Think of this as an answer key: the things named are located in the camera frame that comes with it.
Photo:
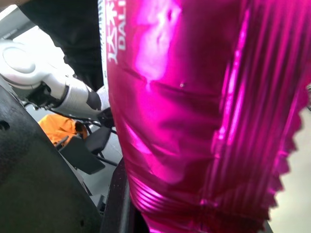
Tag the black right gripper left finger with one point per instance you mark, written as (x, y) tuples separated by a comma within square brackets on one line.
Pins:
[(31, 174)]

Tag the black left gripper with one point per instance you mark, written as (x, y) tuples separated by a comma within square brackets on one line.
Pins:
[(108, 119)]

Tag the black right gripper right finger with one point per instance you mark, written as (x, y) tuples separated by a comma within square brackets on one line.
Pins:
[(268, 228)]

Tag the magenta foil snack bag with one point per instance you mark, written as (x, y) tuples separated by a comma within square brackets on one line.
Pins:
[(194, 116)]

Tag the black speckled conveyor belt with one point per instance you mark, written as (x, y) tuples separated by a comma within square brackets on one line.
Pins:
[(119, 194)]

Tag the black chair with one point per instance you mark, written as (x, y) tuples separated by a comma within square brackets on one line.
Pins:
[(85, 150)]

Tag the orange cloth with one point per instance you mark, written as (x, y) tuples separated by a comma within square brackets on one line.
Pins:
[(60, 128)]

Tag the black clothed bystander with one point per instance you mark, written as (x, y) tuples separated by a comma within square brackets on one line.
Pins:
[(70, 31)]

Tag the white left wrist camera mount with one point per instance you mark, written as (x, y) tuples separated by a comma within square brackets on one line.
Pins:
[(104, 97)]

